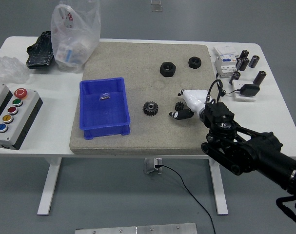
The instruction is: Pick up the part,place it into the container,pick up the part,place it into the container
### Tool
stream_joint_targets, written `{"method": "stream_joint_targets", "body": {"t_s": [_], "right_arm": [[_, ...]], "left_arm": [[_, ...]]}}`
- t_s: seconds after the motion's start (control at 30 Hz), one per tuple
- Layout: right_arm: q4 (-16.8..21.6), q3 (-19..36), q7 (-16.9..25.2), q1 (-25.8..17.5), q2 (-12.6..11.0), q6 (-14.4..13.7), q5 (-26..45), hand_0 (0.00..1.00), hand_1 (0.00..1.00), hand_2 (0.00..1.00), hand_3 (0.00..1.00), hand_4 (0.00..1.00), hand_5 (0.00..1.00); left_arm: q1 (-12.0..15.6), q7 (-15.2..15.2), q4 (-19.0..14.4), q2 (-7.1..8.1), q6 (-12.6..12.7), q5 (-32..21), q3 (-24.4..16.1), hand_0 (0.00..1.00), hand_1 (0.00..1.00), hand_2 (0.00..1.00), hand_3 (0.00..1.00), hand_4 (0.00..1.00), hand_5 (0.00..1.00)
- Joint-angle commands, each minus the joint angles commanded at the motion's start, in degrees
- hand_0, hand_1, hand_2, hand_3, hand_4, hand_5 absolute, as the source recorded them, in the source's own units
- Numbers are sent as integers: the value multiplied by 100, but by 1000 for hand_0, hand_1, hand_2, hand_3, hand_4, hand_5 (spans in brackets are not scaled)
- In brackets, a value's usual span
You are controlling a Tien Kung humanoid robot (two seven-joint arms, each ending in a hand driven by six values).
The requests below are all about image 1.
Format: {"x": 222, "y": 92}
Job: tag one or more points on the grey five-button control box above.
{"x": 10, "y": 129}

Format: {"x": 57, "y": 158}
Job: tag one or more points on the black plug adapter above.
{"x": 249, "y": 89}

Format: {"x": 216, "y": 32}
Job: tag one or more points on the small clear bag of screws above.
{"x": 104, "y": 97}

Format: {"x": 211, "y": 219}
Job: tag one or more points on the black plastic tray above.
{"x": 39, "y": 53}

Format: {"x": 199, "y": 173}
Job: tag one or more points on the small black hex nut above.
{"x": 191, "y": 64}

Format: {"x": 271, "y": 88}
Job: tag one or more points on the clear bubble wrap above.
{"x": 6, "y": 70}

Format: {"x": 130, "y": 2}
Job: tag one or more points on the white table leg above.
{"x": 221, "y": 195}
{"x": 49, "y": 190}

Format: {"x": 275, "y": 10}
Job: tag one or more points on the silver metal plate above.
{"x": 113, "y": 230}

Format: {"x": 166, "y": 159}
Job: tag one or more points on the grey-brown mat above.
{"x": 138, "y": 136}

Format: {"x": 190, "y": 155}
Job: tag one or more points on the white plastic bag with boxes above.
{"x": 74, "y": 36}

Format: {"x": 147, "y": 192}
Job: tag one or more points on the small black gear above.
{"x": 179, "y": 105}

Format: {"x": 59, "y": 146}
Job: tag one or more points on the black cylindrical capacitor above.
{"x": 245, "y": 64}
{"x": 235, "y": 76}
{"x": 244, "y": 54}
{"x": 239, "y": 64}
{"x": 254, "y": 61}
{"x": 260, "y": 77}

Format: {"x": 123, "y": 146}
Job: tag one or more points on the white circuit breaker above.
{"x": 224, "y": 67}

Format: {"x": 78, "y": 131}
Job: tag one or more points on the large black hex nut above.
{"x": 162, "y": 70}

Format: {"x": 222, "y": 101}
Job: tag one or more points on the blue plastic box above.
{"x": 108, "y": 114}

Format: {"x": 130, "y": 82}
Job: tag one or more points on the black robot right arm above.
{"x": 260, "y": 151}

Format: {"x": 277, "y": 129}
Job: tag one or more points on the white power socket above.
{"x": 238, "y": 95}

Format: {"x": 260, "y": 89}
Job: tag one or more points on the large black gear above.
{"x": 146, "y": 109}

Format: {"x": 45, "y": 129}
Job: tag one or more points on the clear floor fixture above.
{"x": 157, "y": 8}

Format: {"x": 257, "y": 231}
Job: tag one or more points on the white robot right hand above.
{"x": 195, "y": 100}

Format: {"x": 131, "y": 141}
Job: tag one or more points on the silver under-table control box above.
{"x": 150, "y": 165}

